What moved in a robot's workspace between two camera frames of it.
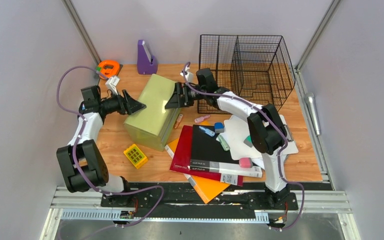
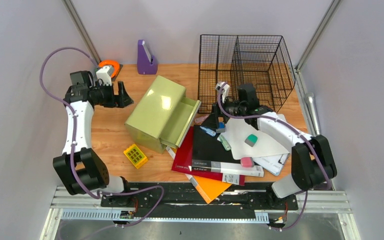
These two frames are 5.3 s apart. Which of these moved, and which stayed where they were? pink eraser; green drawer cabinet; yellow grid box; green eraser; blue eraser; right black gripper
Moved: right black gripper; green drawer cabinet
Stayed: yellow grid box; blue eraser; green eraser; pink eraser
